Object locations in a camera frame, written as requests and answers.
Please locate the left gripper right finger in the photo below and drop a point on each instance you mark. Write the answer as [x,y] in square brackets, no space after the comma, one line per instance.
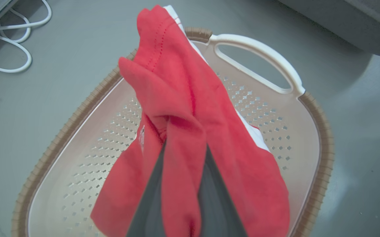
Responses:
[219,217]

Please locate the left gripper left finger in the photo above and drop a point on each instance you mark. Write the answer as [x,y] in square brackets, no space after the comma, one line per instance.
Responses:
[150,214]

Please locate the red cloth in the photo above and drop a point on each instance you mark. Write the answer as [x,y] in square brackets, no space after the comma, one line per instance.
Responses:
[183,82]

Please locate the grey fabric sofa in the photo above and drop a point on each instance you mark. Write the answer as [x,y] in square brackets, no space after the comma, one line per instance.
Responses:
[358,19]

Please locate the beige plastic laundry basket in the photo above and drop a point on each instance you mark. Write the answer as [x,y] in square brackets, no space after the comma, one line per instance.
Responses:
[77,164]

